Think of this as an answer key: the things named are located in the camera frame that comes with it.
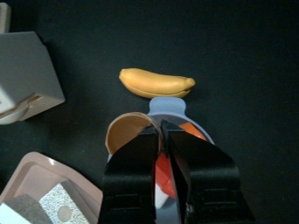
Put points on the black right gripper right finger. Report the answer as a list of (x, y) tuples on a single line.
[(206, 175)]

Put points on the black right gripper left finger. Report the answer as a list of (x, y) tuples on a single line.
[(130, 178)]

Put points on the brown egg shell half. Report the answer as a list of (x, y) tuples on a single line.
[(126, 131)]

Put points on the speckled grey toy block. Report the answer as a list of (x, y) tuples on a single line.
[(64, 205)]

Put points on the pink toy tray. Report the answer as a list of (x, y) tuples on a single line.
[(43, 180)]

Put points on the light blue toy bottle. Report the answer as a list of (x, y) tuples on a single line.
[(171, 110)]

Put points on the yellow toy banana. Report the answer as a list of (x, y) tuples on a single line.
[(155, 82)]

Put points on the grey toy box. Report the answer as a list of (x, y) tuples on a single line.
[(26, 75)]

